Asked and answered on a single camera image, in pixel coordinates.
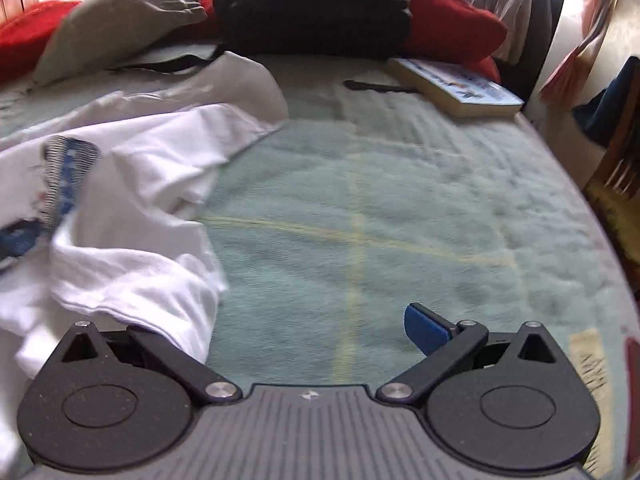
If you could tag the dark blue garment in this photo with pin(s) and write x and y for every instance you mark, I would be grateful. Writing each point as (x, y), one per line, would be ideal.
(600, 110)

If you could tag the paperback book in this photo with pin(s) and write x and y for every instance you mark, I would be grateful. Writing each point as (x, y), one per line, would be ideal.
(450, 85)

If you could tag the wooden chair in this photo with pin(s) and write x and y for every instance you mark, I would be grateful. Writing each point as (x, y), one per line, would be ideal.
(615, 175)

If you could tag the red cushion behind backpack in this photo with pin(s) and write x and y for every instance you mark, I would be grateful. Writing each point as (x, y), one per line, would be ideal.
(450, 20)

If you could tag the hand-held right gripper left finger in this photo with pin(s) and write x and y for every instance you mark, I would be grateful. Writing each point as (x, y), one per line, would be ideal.
(150, 347)

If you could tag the white printed t-shirt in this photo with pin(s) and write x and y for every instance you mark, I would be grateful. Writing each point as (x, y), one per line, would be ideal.
(150, 170)

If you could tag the hanging dark garment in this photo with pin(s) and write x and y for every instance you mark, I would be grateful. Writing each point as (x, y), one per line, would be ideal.
(542, 25)

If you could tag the pink curtain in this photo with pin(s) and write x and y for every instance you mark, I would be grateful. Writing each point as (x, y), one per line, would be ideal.
(590, 35)

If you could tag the grey pillow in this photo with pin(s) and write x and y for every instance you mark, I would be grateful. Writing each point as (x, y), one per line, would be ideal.
(125, 5)

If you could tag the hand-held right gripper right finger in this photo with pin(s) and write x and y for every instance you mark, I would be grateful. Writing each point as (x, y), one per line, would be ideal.
(425, 329)

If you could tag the black backpack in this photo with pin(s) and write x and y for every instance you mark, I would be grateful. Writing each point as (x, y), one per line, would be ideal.
(310, 10)

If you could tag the red pillow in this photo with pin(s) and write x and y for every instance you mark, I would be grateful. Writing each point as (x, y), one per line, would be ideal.
(30, 35)

